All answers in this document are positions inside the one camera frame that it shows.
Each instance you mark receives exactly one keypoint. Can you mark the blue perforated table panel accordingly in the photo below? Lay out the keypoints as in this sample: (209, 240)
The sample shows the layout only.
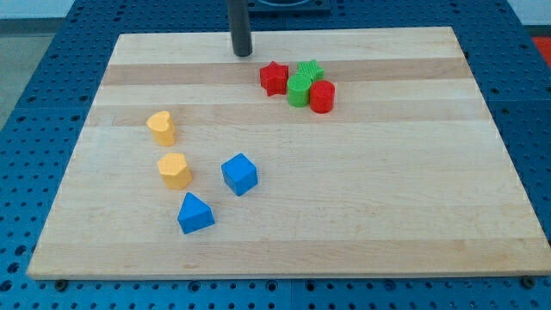
(38, 139)

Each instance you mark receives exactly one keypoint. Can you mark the red cylinder block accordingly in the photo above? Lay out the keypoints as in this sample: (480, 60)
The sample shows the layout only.
(322, 96)

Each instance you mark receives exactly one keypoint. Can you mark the blue cube block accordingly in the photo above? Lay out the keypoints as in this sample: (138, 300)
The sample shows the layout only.
(239, 174)

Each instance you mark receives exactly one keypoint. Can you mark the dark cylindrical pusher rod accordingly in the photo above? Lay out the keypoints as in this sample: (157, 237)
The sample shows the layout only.
(240, 27)

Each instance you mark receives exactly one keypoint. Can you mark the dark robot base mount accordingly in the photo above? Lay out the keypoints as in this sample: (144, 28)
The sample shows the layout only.
(289, 6)

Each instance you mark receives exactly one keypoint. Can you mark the yellow heart block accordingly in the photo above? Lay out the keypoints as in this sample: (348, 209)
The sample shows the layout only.
(162, 128)

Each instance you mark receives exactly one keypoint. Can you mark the green cylinder block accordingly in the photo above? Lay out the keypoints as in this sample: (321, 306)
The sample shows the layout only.
(298, 90)

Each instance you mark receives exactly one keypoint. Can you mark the yellow pentagon block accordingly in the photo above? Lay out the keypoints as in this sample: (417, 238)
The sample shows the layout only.
(174, 170)

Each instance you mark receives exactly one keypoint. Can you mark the green star block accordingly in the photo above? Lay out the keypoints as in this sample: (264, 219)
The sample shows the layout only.
(311, 69)

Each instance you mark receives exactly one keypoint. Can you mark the blue triangle block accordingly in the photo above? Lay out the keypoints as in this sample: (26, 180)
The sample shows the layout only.
(194, 214)

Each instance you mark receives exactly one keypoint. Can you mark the red star block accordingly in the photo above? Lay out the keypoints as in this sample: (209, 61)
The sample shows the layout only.
(274, 78)

